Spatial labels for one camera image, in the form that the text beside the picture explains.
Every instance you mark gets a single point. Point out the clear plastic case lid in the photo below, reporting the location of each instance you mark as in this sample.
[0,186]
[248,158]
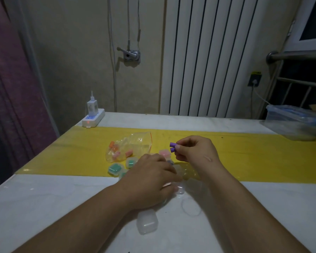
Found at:
[191,206]

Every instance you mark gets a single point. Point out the purple curtain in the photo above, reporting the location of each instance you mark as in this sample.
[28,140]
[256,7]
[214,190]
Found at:
[15,89]

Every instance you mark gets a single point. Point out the white charger plug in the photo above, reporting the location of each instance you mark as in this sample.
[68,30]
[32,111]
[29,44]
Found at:
[92,106]

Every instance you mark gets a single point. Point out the clear plastic zip bag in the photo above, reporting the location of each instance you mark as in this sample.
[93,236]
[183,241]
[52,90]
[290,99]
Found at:
[137,144]

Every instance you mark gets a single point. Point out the person's right thumb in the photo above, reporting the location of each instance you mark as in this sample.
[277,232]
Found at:
[183,156]

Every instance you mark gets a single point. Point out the small clear plastic case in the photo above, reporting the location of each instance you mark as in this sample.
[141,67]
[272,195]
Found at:
[181,189]

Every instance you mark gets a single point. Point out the white panel radiator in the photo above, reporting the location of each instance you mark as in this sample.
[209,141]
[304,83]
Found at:
[213,55]

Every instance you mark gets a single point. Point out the person's right hand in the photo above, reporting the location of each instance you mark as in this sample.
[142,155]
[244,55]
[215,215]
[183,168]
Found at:
[200,155]

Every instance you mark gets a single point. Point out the pile of orange pink earplugs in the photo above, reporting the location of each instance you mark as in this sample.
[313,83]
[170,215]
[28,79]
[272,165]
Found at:
[117,151]

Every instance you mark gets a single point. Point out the person's left forearm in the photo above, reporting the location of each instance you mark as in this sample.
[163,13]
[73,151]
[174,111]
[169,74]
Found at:
[76,223]

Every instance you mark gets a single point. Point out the white power strip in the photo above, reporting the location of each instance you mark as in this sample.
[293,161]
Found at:
[93,120]

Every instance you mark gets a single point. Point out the yellow table runner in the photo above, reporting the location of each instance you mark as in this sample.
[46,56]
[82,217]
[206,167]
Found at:
[252,155]

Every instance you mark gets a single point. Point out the metal wall valve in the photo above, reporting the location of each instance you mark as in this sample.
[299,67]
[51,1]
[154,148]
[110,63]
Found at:
[131,54]

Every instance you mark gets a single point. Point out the clear case with pink earplugs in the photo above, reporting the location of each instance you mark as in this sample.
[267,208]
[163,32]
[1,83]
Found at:
[164,153]

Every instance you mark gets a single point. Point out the clear case with blue earplugs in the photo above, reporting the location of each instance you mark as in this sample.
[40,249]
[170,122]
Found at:
[170,162]

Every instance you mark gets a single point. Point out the purple foam earplug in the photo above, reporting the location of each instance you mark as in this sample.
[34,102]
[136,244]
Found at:
[172,144]
[172,150]

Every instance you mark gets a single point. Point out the crumpled clear plastic bag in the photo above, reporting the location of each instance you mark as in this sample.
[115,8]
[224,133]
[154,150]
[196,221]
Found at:
[188,172]

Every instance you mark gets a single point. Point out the person's left hand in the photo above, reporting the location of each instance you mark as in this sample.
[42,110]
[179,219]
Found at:
[144,181]

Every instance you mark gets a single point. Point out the round metal rail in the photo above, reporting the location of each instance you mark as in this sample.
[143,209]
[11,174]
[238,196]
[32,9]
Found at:
[295,55]

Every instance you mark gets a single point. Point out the person's left thumb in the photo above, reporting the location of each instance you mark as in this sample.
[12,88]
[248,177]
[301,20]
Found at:
[171,189]

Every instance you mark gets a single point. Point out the thin metal pipe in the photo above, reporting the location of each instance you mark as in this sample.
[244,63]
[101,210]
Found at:
[128,23]

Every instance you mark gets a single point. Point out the metal bar frame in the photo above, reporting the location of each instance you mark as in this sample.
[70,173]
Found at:
[292,89]

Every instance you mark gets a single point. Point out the clear storage box blue lid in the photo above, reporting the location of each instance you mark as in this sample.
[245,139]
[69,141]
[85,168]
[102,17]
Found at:
[292,121]

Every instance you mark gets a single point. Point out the empty clear plastic case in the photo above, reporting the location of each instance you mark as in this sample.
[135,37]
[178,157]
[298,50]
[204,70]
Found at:
[147,222]

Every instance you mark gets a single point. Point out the person's right forearm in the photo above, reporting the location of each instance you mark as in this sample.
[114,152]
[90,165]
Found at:
[247,213]

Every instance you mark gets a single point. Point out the wall socket with plug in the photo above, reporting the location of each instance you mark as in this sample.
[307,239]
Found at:
[255,79]

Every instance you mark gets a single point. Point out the clear case with teal earplugs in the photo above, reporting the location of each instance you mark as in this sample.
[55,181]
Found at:
[114,168]
[131,162]

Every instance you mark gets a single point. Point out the white window frame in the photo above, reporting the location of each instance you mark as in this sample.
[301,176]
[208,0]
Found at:
[297,36]

